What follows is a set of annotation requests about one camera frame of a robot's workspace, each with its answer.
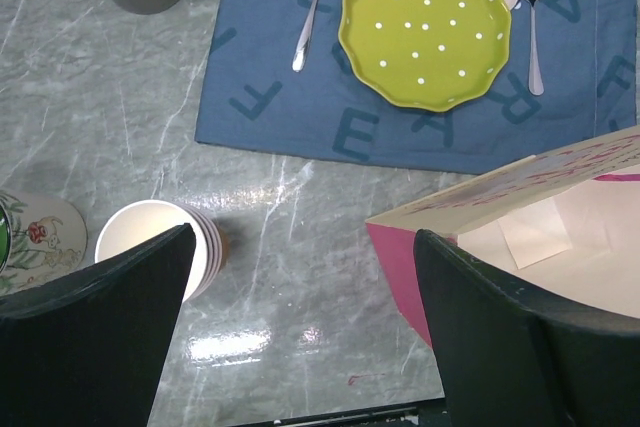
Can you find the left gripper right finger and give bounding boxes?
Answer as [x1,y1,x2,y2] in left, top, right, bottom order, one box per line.
[413,230,639,426]

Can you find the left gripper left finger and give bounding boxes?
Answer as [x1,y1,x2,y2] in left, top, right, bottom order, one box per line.
[1,225,195,426]

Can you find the pink paper gift bag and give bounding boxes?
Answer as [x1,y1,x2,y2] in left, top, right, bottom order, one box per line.
[366,127,639,342]

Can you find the green interior enamel mug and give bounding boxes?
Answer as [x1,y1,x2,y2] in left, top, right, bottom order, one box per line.
[1,189,88,296]

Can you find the stack of brown paper cups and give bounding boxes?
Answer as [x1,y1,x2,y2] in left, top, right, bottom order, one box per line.
[94,200,229,301]

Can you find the blue alphabet cloth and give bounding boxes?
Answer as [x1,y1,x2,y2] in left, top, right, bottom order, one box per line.
[195,0,637,174]

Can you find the yellow-green dotted plate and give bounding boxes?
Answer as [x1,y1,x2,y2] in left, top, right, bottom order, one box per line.
[338,0,511,113]

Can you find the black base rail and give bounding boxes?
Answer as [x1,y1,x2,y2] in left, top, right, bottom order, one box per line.
[248,399,451,427]

